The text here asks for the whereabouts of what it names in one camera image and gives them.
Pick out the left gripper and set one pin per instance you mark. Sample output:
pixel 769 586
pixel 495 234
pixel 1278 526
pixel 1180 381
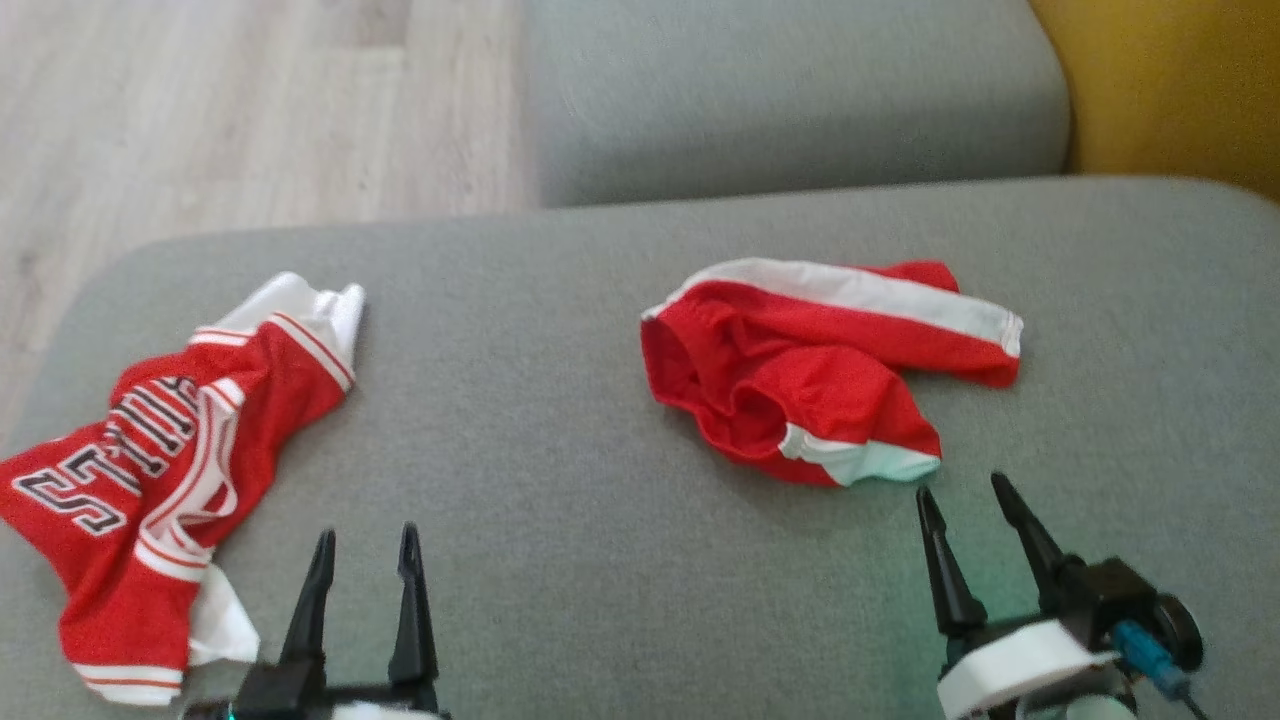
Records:
pixel 300 695

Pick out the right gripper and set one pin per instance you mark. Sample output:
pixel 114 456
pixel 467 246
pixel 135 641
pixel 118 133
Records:
pixel 1020 670

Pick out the red basketball jersey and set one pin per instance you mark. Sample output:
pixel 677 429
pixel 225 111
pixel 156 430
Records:
pixel 150 480

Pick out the red shorts with white stripe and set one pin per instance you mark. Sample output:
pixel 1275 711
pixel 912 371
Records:
pixel 820 380

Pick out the grey sofa seat cushion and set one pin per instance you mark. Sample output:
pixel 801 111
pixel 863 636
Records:
pixel 560 400

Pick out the grey sofa back cushion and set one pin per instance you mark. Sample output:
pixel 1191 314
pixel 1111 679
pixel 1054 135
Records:
pixel 790 90

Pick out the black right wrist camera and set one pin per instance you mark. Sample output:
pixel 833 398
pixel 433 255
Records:
pixel 1120 595

